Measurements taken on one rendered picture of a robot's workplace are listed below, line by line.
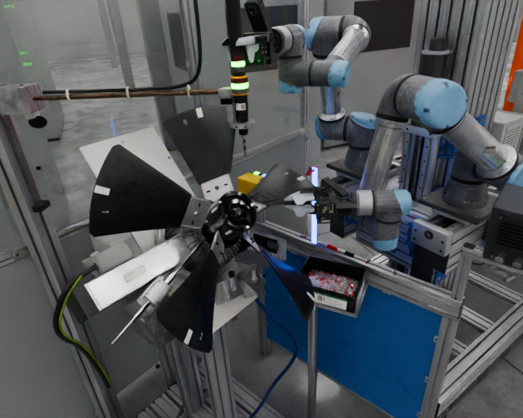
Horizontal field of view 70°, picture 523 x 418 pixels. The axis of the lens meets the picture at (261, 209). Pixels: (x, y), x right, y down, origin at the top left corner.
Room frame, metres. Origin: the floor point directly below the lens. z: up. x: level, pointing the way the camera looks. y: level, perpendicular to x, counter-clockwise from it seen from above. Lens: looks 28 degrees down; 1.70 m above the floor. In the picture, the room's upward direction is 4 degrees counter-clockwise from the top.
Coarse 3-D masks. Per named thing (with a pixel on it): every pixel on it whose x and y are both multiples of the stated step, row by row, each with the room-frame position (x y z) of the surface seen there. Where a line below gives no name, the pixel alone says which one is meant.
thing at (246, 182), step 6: (246, 174) 1.50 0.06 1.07; (252, 174) 1.50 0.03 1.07; (240, 180) 1.46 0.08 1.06; (246, 180) 1.44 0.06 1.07; (252, 180) 1.43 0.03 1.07; (258, 180) 1.43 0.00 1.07; (240, 186) 1.46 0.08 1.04; (246, 186) 1.44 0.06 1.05; (252, 186) 1.41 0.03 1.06; (246, 192) 1.44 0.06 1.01
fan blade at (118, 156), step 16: (112, 160) 0.84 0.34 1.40; (128, 160) 0.85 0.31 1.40; (112, 176) 0.82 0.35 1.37; (128, 176) 0.84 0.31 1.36; (144, 176) 0.85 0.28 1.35; (160, 176) 0.86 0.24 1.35; (112, 192) 0.81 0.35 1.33; (128, 192) 0.82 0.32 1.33; (144, 192) 0.84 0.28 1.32; (160, 192) 0.85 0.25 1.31; (176, 192) 0.87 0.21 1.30; (96, 208) 0.79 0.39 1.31; (112, 208) 0.80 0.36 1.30; (128, 208) 0.82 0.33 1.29; (144, 208) 0.83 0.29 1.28; (160, 208) 0.85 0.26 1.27; (176, 208) 0.86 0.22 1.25; (96, 224) 0.78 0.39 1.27; (112, 224) 0.79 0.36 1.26; (128, 224) 0.81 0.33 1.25; (144, 224) 0.83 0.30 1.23; (160, 224) 0.85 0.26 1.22; (176, 224) 0.86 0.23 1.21
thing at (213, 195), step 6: (228, 174) 1.00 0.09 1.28; (210, 180) 1.00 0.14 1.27; (216, 180) 1.00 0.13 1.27; (222, 180) 0.99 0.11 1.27; (228, 180) 0.99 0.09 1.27; (204, 186) 1.00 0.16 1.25; (210, 186) 0.99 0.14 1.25; (222, 186) 0.98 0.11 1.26; (228, 186) 0.98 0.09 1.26; (204, 192) 0.98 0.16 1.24; (210, 192) 0.98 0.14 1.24; (216, 192) 0.97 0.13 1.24; (222, 192) 0.97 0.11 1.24; (210, 198) 0.97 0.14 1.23; (216, 198) 0.96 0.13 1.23
